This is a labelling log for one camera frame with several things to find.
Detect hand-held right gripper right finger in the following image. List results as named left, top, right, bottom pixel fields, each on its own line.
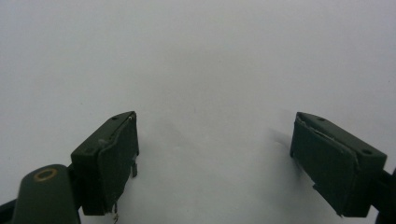
left=290, top=111, right=389, bottom=218

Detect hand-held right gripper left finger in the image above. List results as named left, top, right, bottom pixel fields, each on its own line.
left=70, top=110, right=140, bottom=217

